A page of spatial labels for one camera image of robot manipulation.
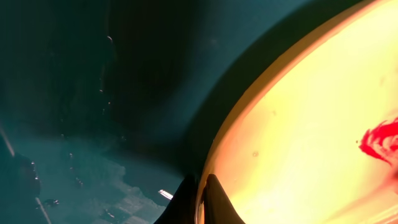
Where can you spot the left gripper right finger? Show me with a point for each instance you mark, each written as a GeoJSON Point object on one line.
{"type": "Point", "coordinates": [217, 206]}

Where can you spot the yellow-green plate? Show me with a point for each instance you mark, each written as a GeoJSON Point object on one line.
{"type": "Point", "coordinates": [292, 148]}

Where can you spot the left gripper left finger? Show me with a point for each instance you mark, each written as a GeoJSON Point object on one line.
{"type": "Point", "coordinates": [181, 209]}

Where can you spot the teal plastic tray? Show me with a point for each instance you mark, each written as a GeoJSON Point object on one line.
{"type": "Point", "coordinates": [106, 106]}

